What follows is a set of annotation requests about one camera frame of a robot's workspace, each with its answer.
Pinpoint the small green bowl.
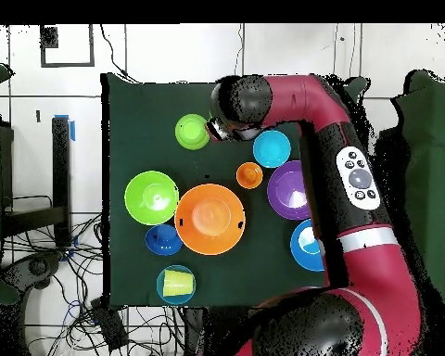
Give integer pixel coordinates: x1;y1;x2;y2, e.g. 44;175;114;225
174;113;212;151

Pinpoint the orange cup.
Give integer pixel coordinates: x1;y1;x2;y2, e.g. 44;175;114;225
235;161;264;190

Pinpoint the large orange bowl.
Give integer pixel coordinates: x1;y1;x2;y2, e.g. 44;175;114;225
174;184;247;257

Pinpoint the small dark blue bowl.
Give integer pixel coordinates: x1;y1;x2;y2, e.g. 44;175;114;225
145;222;184;257

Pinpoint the yellow cup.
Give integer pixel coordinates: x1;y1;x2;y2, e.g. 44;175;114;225
162;269;194;298

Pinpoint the translucent blue ridged bowl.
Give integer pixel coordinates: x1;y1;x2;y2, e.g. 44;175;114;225
156;264;197;306

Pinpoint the small light blue bowl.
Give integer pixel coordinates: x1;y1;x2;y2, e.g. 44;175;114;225
252;129;293;169

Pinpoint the dark green tablecloth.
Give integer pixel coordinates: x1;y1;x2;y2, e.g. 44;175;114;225
101;71;368;309

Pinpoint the purple bowl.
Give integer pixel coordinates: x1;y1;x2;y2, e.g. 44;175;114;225
266;159;312;222

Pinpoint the large green bowl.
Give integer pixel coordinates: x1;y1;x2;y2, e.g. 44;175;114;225
124;170;180;226

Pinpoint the large blue bowl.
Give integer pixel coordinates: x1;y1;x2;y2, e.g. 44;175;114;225
289;218;326;273

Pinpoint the black metal stand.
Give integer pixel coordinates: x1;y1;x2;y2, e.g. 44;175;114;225
1;116;72;248

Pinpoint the black power strip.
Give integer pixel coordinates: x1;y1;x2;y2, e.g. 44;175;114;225
89;296;130;351

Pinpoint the black square floor frame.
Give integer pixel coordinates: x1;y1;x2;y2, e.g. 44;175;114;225
40;24;95;69

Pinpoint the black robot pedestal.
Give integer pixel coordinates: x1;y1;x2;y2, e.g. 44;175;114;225
183;306;253;356

